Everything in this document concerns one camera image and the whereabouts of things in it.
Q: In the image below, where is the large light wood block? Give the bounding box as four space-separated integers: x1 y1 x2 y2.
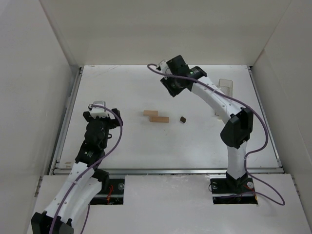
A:
149 116 169 123

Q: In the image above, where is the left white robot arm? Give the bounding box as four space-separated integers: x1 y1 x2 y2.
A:
31 102 123 234

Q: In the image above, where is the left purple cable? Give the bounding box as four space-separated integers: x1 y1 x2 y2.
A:
48 103 123 234

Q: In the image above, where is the aluminium right rail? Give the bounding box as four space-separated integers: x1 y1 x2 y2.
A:
247 66 283 168

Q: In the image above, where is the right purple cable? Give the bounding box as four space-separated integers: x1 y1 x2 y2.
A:
147 63 286 207

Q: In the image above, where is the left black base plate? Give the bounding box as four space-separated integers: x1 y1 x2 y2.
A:
90 178 125 205

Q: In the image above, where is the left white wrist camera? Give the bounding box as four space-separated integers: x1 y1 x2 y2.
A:
88 100 109 118

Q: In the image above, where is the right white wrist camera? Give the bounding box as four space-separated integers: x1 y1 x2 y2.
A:
156 60 169 74

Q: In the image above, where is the aluminium front rail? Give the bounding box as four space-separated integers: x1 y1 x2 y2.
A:
52 167 283 176

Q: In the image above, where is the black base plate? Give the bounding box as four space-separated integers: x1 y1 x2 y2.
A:
210 177 258 205
90 178 125 205

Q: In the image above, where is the aluminium left rail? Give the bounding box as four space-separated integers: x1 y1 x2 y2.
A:
44 67 83 175

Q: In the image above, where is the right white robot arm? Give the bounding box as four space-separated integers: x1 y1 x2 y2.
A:
156 55 254 181

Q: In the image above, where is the aluminium rail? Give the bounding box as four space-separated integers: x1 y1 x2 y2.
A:
52 167 283 176
247 66 283 168
44 67 83 175

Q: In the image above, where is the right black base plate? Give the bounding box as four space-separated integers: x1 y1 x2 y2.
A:
210 177 258 205

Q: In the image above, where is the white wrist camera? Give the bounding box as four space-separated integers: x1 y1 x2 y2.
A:
156 60 169 74
88 100 109 118

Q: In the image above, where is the purple cable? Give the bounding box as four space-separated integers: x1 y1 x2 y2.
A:
48 103 123 234
147 63 286 207

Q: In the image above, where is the clear plastic box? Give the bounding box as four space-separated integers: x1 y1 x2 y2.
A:
217 79 233 97

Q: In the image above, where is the thin wood block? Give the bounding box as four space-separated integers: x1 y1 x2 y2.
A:
143 110 158 116

